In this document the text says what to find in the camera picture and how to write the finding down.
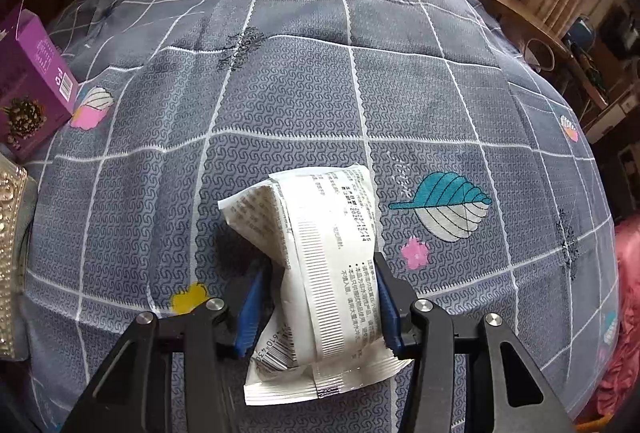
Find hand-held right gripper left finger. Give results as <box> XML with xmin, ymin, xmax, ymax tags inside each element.
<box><xmin>60</xmin><ymin>263</ymin><xmax>268</xmax><ymax>433</ymax></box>

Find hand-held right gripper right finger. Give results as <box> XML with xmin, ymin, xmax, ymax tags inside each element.
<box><xmin>372</xmin><ymin>253</ymin><xmax>576</xmax><ymax>433</ymax></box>

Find white plastic packet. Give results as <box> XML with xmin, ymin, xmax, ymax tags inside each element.
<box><xmin>217</xmin><ymin>163</ymin><xmax>413</xmax><ymax>406</ymax></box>

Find pink ruffled cloth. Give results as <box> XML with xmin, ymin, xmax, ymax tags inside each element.
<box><xmin>595</xmin><ymin>220</ymin><xmax>640</xmax><ymax>419</ymax></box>

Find golden embossed tissue box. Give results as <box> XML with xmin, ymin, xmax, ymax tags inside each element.
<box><xmin>0</xmin><ymin>153</ymin><xmax>38</xmax><ymax>361</ymax></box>

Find purple cardboard box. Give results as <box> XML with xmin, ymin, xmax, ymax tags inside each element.
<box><xmin>0</xmin><ymin>0</ymin><xmax>81</xmax><ymax>164</ymax></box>

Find wooden desk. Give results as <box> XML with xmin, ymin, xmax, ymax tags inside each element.
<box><xmin>442</xmin><ymin>0</ymin><xmax>571</xmax><ymax>59</ymax></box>

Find blue folding chair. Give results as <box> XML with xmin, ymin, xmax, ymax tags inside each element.
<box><xmin>570</xmin><ymin>16</ymin><xmax>594</xmax><ymax>45</ymax></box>

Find white bag handle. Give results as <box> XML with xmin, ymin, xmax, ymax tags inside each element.
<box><xmin>522</xmin><ymin>38</ymin><xmax>557</xmax><ymax>72</ymax></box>

